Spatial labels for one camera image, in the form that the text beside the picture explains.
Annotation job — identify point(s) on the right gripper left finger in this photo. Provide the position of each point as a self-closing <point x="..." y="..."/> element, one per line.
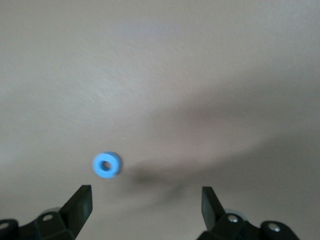
<point x="80" y="207"/>

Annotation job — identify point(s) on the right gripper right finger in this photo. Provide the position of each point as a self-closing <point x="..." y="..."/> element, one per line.
<point x="210" y="210"/>

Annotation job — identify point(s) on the blue foam letter o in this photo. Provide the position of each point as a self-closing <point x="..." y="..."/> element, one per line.
<point x="100" y="170"/>

